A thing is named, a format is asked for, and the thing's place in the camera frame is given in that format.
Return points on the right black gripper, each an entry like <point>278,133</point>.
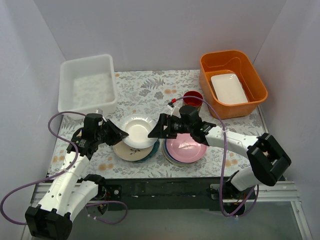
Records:
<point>167,126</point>

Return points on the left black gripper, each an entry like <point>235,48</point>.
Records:
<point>109,132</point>

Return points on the cream blue leaf plate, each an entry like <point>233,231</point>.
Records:
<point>130,154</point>

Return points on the teal scalloped plate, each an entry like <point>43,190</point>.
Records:
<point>151,154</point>

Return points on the white deep round plate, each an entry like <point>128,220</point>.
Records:
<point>138,127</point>

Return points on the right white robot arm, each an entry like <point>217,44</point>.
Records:
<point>268,160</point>

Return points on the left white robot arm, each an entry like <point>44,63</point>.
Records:
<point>52,218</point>

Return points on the white translucent plastic bin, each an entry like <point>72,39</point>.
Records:
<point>88,84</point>

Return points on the orange plastic bin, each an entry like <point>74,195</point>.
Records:
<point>237,62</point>

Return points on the pink round plate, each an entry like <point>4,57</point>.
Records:
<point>184,149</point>

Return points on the red black cup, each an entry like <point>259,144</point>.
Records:
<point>193,98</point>

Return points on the floral table mat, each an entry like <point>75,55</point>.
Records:
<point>148,92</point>

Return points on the white rectangular plate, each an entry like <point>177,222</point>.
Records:
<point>228,89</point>

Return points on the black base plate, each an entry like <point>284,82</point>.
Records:
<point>136,194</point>

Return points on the aluminium rail frame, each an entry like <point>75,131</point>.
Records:
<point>283,191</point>

